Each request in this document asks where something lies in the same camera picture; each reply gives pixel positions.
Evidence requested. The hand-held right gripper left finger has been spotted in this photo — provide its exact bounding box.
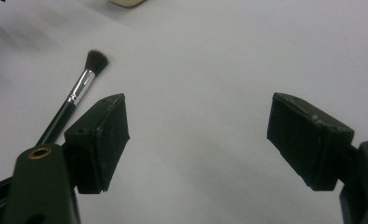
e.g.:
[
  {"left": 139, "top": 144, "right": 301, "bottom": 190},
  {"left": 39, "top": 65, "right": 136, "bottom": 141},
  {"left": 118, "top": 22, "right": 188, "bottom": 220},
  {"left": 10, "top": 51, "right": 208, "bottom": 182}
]
[{"left": 64, "top": 92, "right": 131, "bottom": 194}]

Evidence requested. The cream cup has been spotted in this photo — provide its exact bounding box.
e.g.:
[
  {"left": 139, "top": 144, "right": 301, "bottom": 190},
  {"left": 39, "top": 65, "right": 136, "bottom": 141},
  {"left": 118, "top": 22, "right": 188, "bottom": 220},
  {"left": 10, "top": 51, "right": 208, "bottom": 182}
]
[{"left": 108, "top": 0, "right": 149, "bottom": 8}]

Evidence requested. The black makeup brush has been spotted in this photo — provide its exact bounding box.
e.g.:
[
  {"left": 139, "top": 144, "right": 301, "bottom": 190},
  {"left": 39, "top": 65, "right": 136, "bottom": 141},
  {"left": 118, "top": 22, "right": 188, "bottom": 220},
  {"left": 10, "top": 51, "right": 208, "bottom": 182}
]
[{"left": 35, "top": 49, "right": 110, "bottom": 147}]

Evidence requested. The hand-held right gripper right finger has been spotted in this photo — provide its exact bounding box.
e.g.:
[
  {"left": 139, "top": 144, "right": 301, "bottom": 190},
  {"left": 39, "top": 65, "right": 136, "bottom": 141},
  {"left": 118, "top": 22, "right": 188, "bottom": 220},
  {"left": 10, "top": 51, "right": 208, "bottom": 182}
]
[{"left": 266, "top": 91, "right": 355, "bottom": 191}]

